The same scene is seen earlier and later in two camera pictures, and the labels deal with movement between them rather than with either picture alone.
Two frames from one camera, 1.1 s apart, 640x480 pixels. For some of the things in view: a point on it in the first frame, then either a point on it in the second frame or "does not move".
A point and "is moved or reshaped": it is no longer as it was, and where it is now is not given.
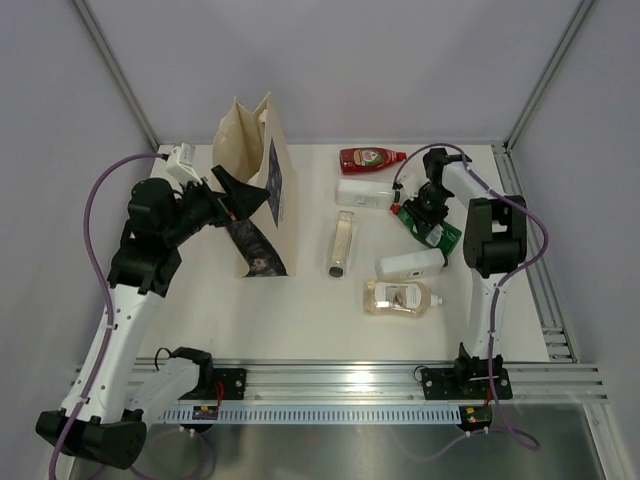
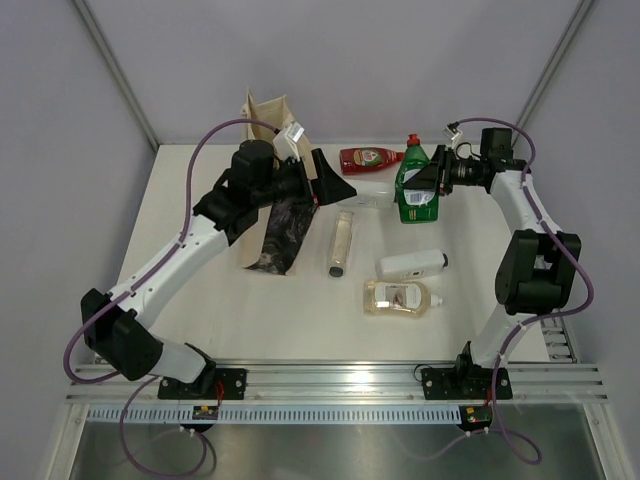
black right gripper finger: [410, 206] -> [426, 178]
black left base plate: [233, 382] does not move
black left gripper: [244, 199] -> [330, 188]
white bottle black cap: [366, 194] does not move
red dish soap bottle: [353, 160] does not move
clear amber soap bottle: [409, 297] does not move
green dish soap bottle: [441, 235] -> [415, 205]
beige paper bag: [247, 146] is moved or reshaped
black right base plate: [465, 384] does not move
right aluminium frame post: [578, 18] does not move
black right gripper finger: [427, 224] -> [421, 180]
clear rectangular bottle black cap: [341, 246] does not move
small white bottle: [411, 264] does not move
